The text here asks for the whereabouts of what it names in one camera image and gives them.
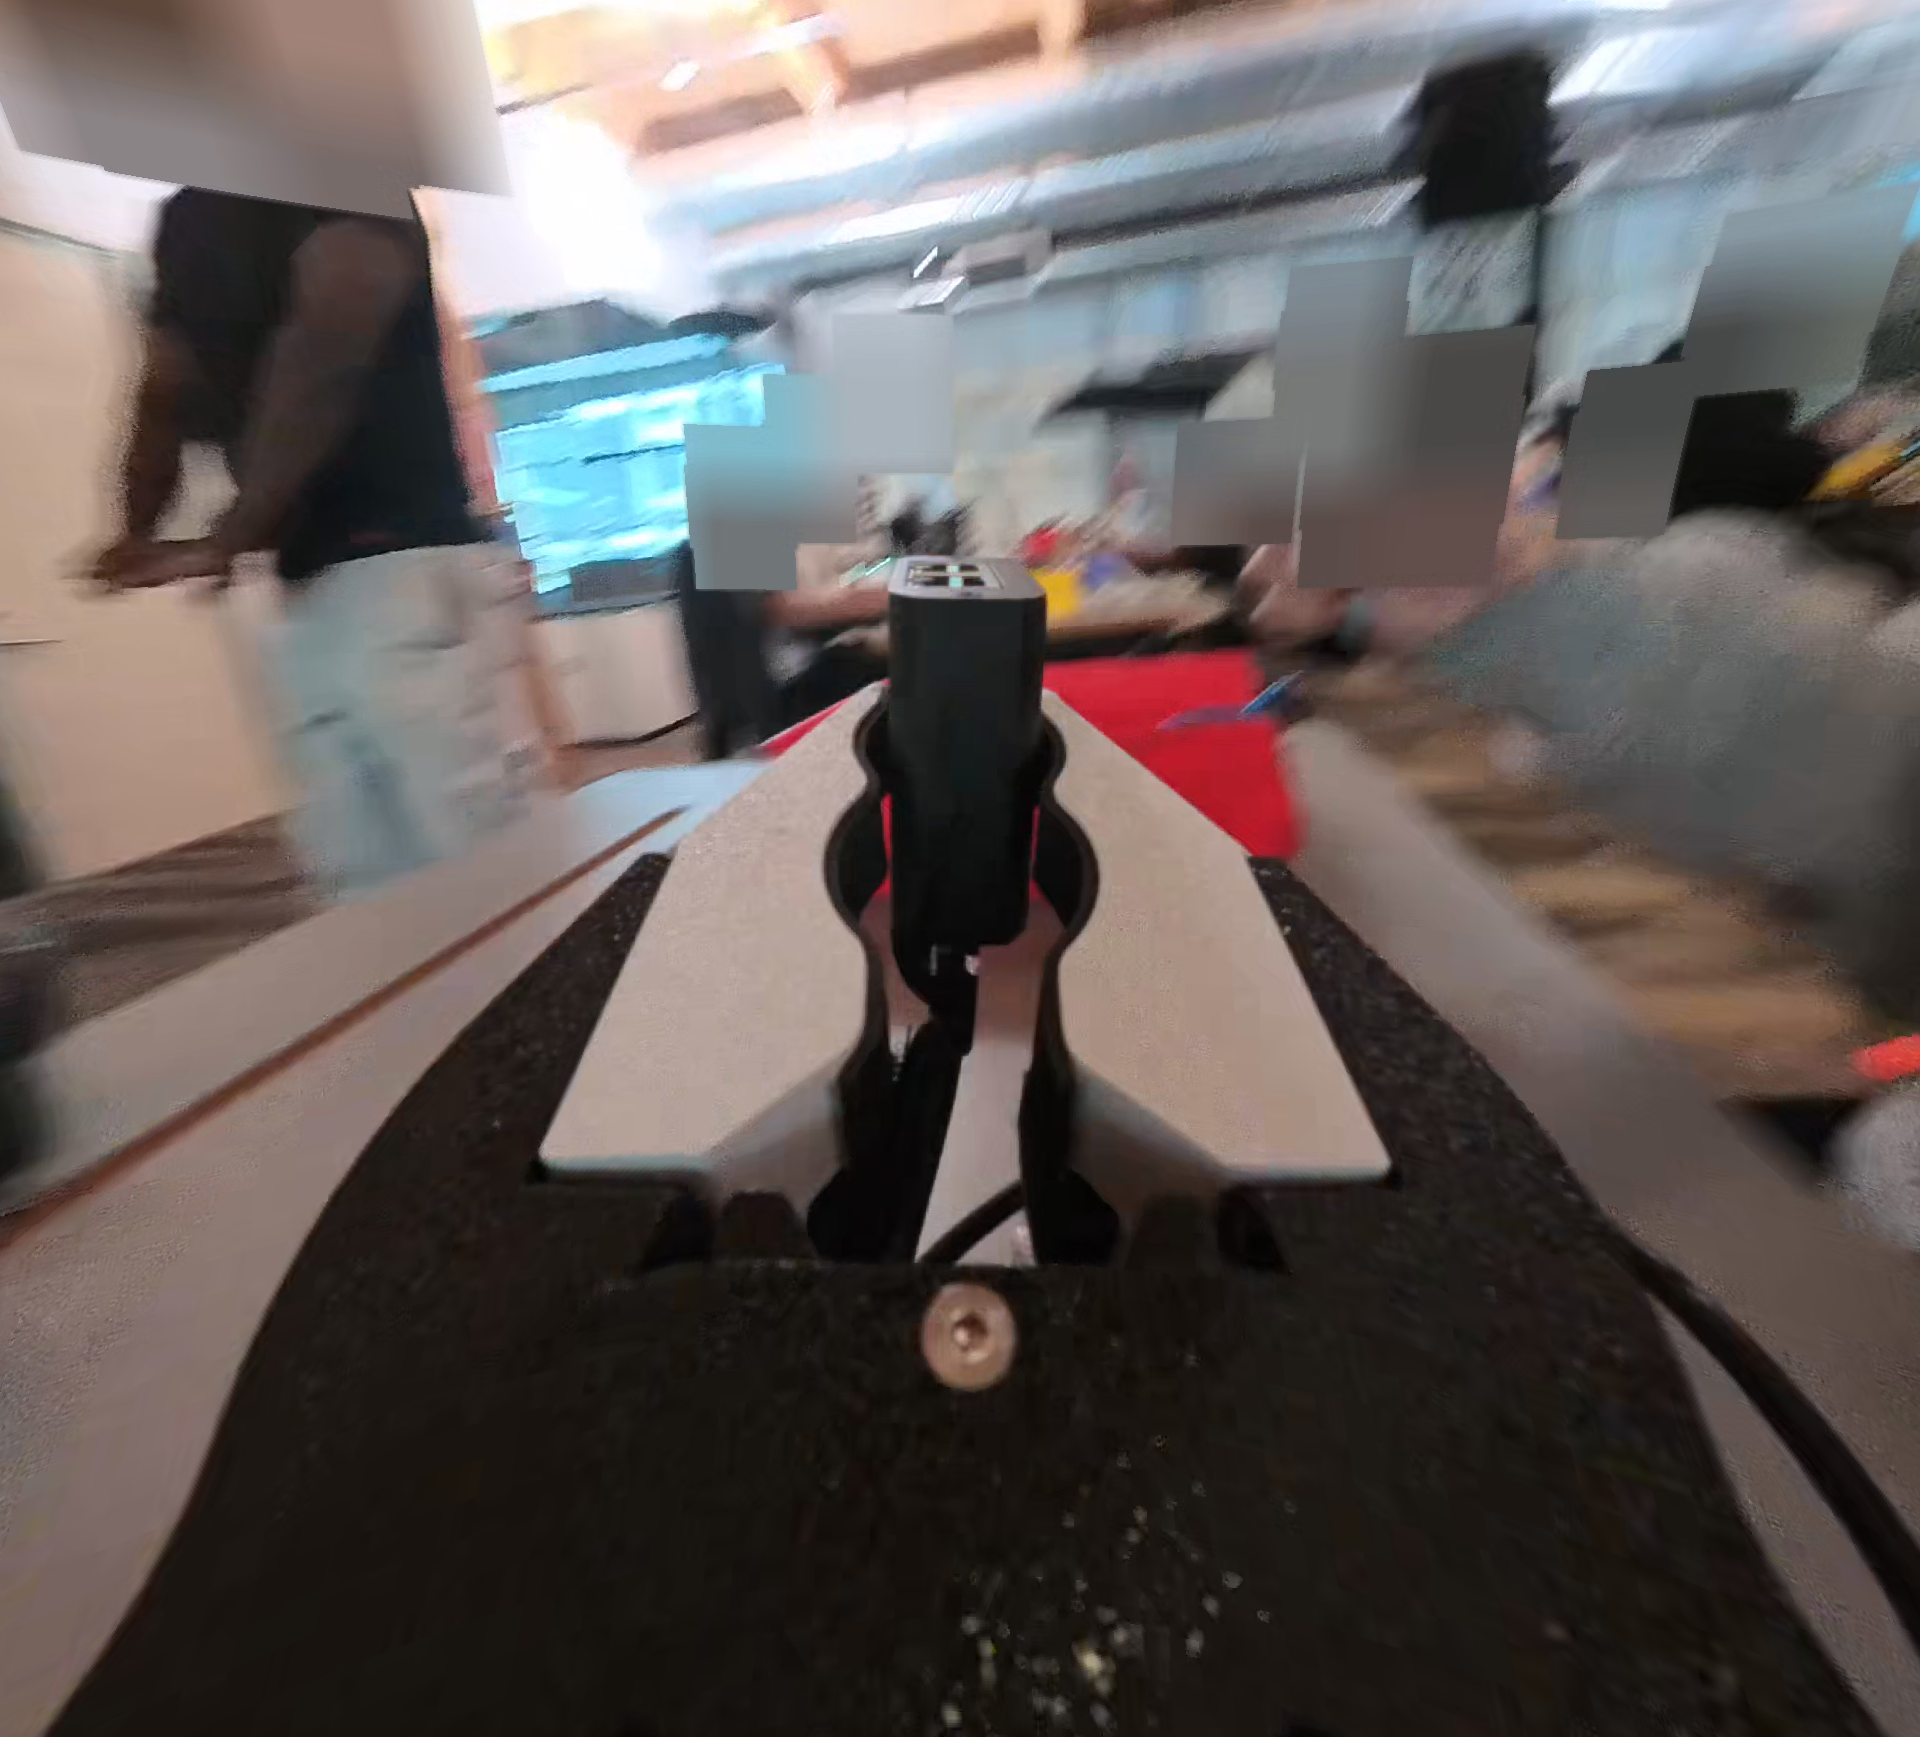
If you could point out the red plastic bin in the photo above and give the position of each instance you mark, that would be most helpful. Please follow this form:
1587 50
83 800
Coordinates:
1182 751

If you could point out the person's right forearm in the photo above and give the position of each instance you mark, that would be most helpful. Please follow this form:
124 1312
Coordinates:
1682 720

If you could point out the black ethernet splitter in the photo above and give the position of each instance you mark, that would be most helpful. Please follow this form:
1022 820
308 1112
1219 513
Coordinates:
968 751

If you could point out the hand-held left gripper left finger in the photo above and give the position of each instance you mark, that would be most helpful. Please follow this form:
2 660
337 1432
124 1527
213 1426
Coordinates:
703 986

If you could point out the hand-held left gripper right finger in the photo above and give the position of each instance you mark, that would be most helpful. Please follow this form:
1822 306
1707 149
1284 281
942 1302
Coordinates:
1215 1000

